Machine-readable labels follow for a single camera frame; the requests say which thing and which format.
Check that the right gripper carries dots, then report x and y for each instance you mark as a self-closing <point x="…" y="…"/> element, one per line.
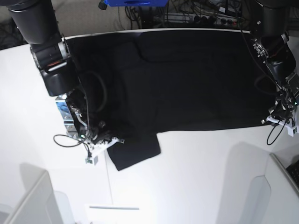
<point x="98" y="140"/>

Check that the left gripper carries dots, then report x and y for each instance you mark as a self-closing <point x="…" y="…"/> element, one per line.
<point x="284" y="113"/>

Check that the black T-shirt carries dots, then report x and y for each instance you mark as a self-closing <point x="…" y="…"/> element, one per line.
<point x="142" y="84"/>

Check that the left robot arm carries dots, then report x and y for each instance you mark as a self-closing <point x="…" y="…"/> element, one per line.
<point x="269" y="19"/>

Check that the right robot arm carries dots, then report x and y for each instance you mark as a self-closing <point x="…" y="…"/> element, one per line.
<point x="79" y="95"/>

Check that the black keyboard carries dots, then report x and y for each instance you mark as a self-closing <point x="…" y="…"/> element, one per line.
<point x="293" y="171"/>

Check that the white monitor back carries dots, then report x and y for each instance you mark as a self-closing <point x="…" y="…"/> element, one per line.
<point x="42" y="205"/>

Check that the white partition panel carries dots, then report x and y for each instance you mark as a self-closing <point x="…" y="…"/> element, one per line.
<point x="273" y="198"/>

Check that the blue box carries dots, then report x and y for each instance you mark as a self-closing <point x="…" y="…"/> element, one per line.
<point x="136" y="3"/>

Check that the white power strip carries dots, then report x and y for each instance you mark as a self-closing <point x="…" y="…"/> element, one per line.
<point x="201" y="18"/>

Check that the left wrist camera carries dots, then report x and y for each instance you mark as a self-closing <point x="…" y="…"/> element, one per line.
<point x="292" y="131"/>

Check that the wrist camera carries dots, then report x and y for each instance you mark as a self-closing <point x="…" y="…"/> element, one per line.
<point x="92" y="160"/>
<point x="292" y="131"/>

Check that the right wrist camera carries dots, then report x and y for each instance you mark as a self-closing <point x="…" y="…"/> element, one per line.
<point x="92" y="160"/>

